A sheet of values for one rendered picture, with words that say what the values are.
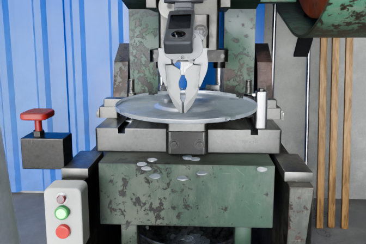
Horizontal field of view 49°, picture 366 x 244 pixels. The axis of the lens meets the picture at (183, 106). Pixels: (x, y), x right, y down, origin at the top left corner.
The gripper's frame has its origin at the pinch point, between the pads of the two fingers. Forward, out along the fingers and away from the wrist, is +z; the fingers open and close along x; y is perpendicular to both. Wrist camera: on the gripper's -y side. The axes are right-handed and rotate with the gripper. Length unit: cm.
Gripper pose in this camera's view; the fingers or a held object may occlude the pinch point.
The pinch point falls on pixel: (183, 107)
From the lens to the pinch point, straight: 73.9
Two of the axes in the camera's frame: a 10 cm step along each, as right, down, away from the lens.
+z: 0.0, 9.9, 1.7
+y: 0.5, -1.7, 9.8
